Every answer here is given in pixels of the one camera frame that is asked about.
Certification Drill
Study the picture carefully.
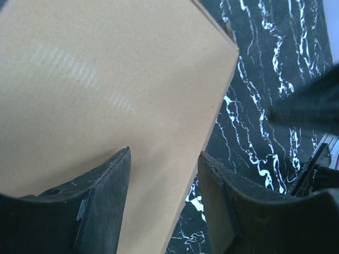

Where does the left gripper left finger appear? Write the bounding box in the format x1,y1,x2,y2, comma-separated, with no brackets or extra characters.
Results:
1,148,131,253

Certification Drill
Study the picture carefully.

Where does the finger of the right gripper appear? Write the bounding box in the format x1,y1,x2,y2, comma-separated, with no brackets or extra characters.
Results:
269,64,338,132

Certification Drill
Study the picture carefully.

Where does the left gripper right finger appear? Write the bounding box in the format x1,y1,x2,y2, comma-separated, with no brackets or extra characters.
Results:
198,152,338,253

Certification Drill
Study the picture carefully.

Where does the cardboard box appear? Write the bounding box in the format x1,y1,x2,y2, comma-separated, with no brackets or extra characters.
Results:
1,1,239,253

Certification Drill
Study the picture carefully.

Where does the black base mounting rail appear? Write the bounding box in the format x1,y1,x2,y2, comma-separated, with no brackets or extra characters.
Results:
287,143,338,197

